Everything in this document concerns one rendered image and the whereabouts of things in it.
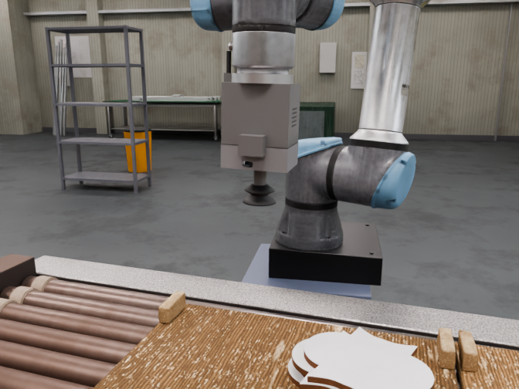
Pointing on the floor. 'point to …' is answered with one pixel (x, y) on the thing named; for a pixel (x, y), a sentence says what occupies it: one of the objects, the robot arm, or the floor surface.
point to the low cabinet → (317, 120)
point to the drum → (138, 150)
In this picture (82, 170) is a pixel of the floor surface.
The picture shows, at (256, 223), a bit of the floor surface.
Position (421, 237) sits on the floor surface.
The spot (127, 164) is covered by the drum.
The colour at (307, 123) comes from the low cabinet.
